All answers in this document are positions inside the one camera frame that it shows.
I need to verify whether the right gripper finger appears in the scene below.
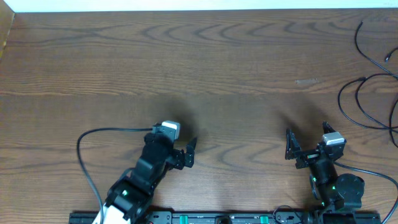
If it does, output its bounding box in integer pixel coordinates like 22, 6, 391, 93
322, 121, 335, 134
285, 129, 301, 160

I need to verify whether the black smooth USB cable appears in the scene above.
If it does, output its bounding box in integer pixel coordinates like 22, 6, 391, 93
337, 46, 398, 148

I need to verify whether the black braided USB cable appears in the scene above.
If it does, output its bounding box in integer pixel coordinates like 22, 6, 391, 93
354, 21, 398, 78

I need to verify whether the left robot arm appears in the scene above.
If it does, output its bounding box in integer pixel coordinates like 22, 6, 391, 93
93, 133, 197, 223

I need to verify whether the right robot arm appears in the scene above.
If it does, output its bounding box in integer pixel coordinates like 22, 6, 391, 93
285, 121, 364, 223

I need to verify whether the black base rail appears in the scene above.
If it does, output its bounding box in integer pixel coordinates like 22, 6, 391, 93
68, 210, 382, 224

